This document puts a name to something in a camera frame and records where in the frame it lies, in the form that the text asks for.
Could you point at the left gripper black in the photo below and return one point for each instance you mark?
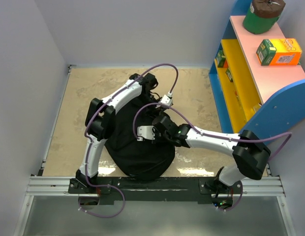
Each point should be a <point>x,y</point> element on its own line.
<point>158,102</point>

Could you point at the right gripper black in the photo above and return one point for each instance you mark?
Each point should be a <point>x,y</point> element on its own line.
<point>156,130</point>

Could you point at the black student backpack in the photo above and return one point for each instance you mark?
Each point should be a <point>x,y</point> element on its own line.
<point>139,160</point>

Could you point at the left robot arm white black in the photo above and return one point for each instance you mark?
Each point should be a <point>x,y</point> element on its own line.
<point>101,122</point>

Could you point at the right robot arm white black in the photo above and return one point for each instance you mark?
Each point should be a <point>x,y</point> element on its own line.
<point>250,154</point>

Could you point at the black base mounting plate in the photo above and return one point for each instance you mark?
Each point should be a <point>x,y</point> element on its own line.
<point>163,189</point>

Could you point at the small green box upper shelf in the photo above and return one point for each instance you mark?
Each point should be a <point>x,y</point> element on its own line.
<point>221,59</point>

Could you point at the small green box shelf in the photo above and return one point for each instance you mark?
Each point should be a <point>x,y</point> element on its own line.
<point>229,74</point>
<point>221,59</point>

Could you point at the small green box lower shelf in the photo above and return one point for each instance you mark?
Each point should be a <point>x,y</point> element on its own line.
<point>229,74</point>

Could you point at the colourful wooden shelf unit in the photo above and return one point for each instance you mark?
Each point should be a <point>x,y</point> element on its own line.
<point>267,100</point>

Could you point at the orange green crayon box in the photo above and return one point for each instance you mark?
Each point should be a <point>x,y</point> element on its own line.
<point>279,52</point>

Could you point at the green brown cylinder container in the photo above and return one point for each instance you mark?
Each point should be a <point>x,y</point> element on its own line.
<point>262,15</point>

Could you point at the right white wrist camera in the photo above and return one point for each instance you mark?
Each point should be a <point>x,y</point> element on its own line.
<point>145,133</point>

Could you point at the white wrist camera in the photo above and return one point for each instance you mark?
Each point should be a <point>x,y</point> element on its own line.
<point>145,133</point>
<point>167,100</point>

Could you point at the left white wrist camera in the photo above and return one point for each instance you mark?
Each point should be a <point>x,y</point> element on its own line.
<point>167,100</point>

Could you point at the aluminium rail frame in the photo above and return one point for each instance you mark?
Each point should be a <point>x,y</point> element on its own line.
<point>49,210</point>

